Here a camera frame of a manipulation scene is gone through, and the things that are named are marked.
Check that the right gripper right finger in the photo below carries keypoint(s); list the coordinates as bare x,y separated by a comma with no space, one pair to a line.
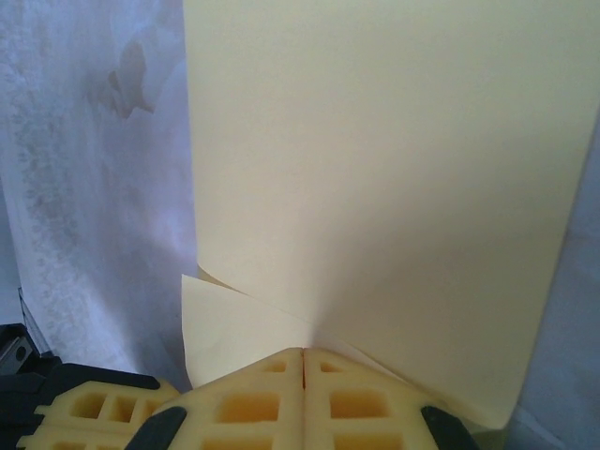
365,412

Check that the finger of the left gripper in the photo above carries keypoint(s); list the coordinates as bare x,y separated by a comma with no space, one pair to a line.
61,426

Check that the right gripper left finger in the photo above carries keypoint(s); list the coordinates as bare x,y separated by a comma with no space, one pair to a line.
244,412

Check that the yellow paper sheet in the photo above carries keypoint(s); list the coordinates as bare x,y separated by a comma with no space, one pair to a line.
375,164

